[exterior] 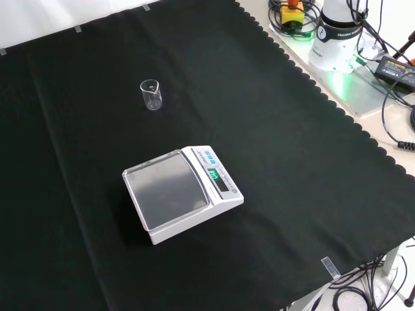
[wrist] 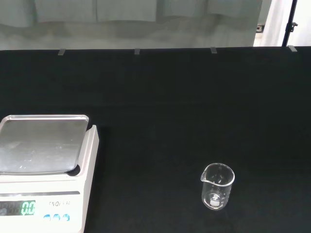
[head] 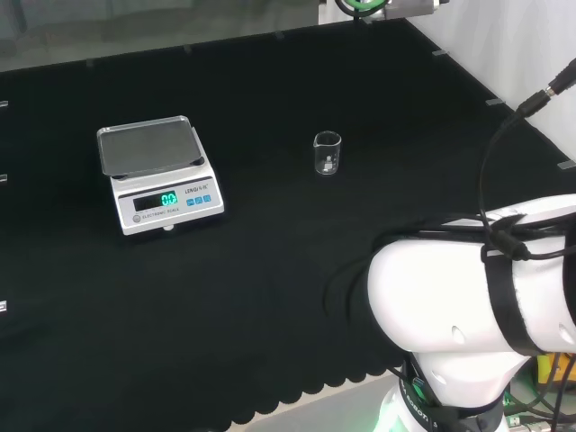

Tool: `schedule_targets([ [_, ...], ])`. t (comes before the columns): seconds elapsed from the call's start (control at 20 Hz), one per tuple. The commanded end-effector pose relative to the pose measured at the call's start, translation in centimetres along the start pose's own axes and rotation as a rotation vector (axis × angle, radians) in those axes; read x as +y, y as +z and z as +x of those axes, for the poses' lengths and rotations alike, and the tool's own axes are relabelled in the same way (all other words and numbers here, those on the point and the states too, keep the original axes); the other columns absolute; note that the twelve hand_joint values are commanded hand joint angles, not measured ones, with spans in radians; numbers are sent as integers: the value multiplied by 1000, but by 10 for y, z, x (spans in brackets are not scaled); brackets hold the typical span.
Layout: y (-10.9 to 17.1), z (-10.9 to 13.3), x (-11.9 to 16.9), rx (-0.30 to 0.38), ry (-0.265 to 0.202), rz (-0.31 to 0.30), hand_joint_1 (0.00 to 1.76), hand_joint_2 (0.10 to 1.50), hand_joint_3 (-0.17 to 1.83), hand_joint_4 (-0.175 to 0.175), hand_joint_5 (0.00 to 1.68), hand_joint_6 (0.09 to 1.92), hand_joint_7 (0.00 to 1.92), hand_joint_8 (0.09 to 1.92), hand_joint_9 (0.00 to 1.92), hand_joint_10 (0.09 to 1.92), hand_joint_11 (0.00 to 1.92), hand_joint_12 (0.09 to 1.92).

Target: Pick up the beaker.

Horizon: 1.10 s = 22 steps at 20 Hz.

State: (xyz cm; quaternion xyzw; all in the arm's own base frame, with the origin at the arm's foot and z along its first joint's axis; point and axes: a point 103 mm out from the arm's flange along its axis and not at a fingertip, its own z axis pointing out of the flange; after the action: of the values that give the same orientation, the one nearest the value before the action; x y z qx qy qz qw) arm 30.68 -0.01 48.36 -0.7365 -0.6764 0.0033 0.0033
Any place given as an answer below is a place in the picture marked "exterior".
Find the small clear glass beaker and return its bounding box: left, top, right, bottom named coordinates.
left=139, top=78, right=163, bottom=111

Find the yellow stop button box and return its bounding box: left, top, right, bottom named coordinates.
left=279, top=0, right=305, bottom=27

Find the black cable bundle under bench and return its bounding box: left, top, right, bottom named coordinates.
left=332, top=238, right=415, bottom=311

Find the white electronic balance steel pan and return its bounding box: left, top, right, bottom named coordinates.
left=121, top=144, right=245, bottom=246

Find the black adapter power cable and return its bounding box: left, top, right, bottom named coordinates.
left=381, top=73, right=415, bottom=151

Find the black bench cloth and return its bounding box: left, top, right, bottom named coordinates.
left=0, top=0, right=415, bottom=311

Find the black power adapter brick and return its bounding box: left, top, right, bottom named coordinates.
left=373, top=54, right=415, bottom=92

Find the brown tripod leg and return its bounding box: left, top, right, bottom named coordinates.
left=397, top=29, right=415, bottom=65

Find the black cable coil by button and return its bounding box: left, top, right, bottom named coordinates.
left=267, top=0, right=322, bottom=40

